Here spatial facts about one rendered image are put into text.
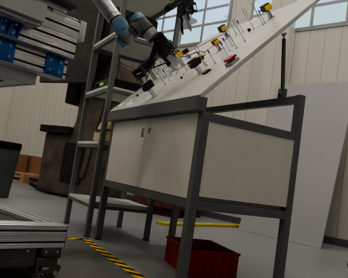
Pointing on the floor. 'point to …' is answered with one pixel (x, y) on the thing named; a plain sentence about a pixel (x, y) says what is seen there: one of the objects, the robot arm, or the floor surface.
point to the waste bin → (1, 166)
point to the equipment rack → (135, 6)
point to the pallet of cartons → (27, 168)
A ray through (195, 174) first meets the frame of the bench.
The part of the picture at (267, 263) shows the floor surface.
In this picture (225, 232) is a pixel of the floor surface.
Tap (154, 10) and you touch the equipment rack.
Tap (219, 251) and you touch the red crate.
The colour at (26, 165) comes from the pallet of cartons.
